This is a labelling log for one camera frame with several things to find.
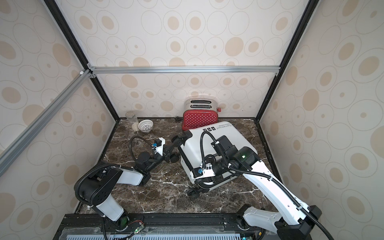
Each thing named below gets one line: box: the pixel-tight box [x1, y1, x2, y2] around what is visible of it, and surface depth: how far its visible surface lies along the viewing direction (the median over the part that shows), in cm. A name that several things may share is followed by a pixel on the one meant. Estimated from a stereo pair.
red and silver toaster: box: [182, 98, 221, 132], surface depth 105 cm
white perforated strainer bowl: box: [138, 119, 154, 133], surface depth 115 cm
